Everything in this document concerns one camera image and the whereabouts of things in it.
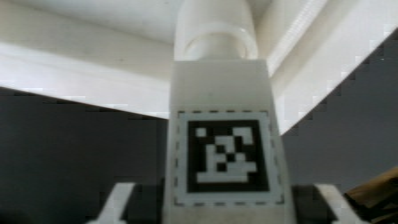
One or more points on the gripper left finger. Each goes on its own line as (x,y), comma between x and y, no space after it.
(112,210)

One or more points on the white square table top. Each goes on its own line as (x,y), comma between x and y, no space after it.
(88,49)

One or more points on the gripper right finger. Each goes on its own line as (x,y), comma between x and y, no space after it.
(347,216)

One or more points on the white table leg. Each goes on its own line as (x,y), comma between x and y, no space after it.
(226,173)

